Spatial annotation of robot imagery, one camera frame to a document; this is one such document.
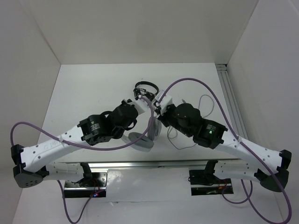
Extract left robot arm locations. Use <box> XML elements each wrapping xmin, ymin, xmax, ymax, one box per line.
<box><xmin>11</xmin><ymin>103</ymin><xmax>138</xmax><ymax>188</ymax></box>

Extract aluminium right side rail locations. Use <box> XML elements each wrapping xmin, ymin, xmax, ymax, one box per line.
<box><xmin>215</xmin><ymin>64</ymin><xmax>248</xmax><ymax>139</ymax></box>

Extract grey headphone cable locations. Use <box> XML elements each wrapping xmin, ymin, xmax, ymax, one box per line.
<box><xmin>163</xmin><ymin>94</ymin><xmax>215</xmax><ymax>150</ymax></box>

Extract white grey headphones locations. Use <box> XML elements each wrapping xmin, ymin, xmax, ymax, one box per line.
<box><xmin>121</xmin><ymin>105</ymin><xmax>162</xmax><ymax>153</ymax></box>

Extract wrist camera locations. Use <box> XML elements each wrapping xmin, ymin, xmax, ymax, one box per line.
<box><xmin>152</xmin><ymin>90</ymin><xmax>172</xmax><ymax>115</ymax></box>
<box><xmin>121</xmin><ymin>96</ymin><xmax>152</xmax><ymax>115</ymax></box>

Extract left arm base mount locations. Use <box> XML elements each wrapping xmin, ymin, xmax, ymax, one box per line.
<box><xmin>64</xmin><ymin>169</ymin><xmax>108</xmax><ymax>198</ymax></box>

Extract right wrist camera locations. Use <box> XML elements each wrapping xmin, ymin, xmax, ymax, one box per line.
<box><xmin>152</xmin><ymin>90</ymin><xmax>172</xmax><ymax>115</ymax></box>

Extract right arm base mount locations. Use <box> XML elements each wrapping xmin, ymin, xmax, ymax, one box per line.
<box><xmin>188</xmin><ymin>170</ymin><xmax>234</xmax><ymax>196</ymax></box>

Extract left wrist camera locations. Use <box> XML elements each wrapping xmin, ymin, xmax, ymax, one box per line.
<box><xmin>121</xmin><ymin>96</ymin><xmax>152</xmax><ymax>115</ymax></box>

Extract aluminium rail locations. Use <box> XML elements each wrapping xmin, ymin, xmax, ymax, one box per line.
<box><xmin>215</xmin><ymin>64</ymin><xmax>248</xmax><ymax>139</ymax></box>
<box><xmin>86</xmin><ymin>157</ymin><xmax>239</xmax><ymax>171</ymax></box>

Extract black headphones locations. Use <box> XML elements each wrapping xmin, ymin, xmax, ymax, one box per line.
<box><xmin>133</xmin><ymin>81</ymin><xmax>159</xmax><ymax>101</ymax></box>

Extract aluminium front rail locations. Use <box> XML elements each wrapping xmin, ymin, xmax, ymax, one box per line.
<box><xmin>86</xmin><ymin>157</ymin><xmax>239</xmax><ymax>171</ymax></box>

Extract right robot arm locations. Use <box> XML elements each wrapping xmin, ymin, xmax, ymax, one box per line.
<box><xmin>157</xmin><ymin>103</ymin><xmax>292</xmax><ymax>192</ymax></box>

